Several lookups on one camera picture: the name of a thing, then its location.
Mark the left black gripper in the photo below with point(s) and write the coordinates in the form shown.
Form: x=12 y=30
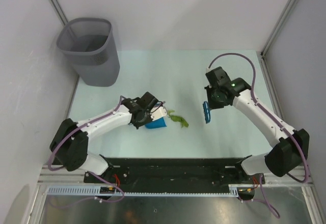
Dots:
x=137 y=124

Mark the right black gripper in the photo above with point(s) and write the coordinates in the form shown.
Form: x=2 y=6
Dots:
x=212 y=105

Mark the blue hand brush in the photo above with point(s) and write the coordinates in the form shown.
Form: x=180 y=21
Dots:
x=206 y=110

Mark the blue plastic dustpan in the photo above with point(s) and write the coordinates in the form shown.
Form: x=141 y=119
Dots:
x=160 y=123

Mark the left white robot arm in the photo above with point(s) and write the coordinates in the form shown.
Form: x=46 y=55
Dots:
x=70 y=145

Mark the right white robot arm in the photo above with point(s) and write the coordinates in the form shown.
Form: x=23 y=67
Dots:
x=289 y=146

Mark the green paper scrap right cluster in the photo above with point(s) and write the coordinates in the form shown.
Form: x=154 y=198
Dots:
x=176 y=118

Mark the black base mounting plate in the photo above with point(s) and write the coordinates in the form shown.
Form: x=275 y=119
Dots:
x=219 y=171

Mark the grey mesh waste bin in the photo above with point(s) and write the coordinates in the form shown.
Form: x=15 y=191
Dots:
x=89 y=47

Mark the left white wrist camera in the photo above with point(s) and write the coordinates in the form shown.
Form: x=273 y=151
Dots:
x=158 y=112

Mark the white slotted cable duct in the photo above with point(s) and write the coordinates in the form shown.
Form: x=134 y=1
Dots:
x=102 y=191

